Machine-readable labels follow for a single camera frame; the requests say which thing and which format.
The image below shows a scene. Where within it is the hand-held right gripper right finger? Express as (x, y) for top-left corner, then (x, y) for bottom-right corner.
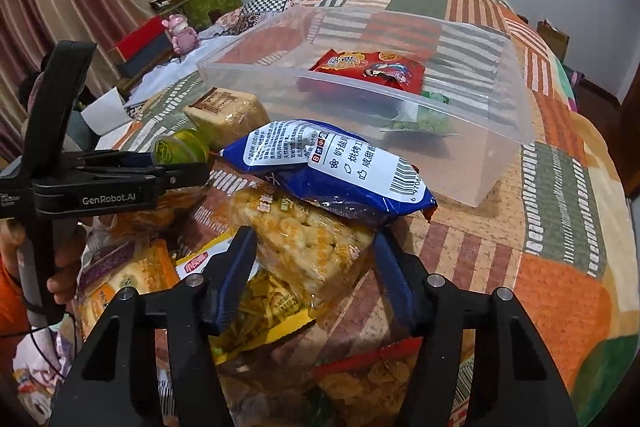
(372, 231), (593, 427)

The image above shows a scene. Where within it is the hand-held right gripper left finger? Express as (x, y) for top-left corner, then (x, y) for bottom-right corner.
(47, 226), (258, 427)

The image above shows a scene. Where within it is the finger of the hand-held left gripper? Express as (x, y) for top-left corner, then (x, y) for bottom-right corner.
(82, 161), (212, 198)
(75, 150), (158, 171)

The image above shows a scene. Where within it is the green jelly cup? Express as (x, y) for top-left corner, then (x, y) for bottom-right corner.
(151, 128), (211, 165)

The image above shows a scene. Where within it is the beige cake packet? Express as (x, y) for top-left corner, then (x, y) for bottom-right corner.
(182, 88), (271, 148)

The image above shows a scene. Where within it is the clear yellow biscuit packet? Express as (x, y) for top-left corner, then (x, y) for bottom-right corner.
(227, 192), (376, 308)

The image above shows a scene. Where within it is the purple label cracker packet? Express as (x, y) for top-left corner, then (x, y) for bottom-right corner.
(75, 237), (181, 343)

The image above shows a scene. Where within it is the clear brown twists packet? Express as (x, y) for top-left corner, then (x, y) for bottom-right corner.
(215, 337), (476, 427)

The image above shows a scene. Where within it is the blue and white snack packet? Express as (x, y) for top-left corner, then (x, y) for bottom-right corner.
(220, 119), (438, 223)

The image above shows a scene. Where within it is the clear plastic container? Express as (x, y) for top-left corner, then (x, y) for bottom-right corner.
(196, 5), (536, 208)

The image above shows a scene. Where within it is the person's left hand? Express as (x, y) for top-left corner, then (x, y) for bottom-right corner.
(0, 221), (90, 305)

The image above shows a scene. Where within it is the yellow snack packet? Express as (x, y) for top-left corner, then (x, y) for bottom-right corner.
(175, 232), (316, 365)

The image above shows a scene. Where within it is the white paper sheet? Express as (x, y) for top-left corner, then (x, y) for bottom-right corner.
(80, 87), (133, 138)

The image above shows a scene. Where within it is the orange snack packet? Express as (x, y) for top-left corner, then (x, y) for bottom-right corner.
(97, 192), (206, 238)

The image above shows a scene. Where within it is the pink and grey clothing pile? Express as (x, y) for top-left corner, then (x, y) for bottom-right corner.
(17, 69), (51, 120)

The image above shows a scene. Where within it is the dark flat box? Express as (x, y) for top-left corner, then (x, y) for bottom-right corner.
(117, 34), (175, 78)

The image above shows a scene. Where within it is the pale blue cloth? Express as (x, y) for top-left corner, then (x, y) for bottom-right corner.
(120, 42), (236, 108)

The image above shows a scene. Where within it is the red gift box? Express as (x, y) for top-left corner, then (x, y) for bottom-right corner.
(107, 17), (171, 62)

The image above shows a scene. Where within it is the pink toy figure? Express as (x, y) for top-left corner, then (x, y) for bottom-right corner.
(167, 13), (200, 55)

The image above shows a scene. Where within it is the green pea snack packet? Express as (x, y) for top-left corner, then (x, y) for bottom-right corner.
(380, 91), (458, 135)

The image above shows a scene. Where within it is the patchwork blanket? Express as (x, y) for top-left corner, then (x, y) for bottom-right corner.
(95, 0), (631, 427)

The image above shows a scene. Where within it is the checkered patterned quilt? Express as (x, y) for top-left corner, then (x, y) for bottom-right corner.
(220, 0), (331, 38)

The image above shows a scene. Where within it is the red cartoon snack packet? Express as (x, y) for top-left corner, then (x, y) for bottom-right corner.
(307, 49), (426, 94)

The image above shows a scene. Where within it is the colourful fleece blanket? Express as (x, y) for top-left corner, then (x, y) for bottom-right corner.
(555, 57), (640, 413)

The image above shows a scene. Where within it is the brown paper bag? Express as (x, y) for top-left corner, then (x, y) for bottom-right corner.
(537, 19), (571, 60)

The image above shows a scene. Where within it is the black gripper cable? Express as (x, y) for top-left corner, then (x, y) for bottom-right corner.
(0, 302), (81, 380)

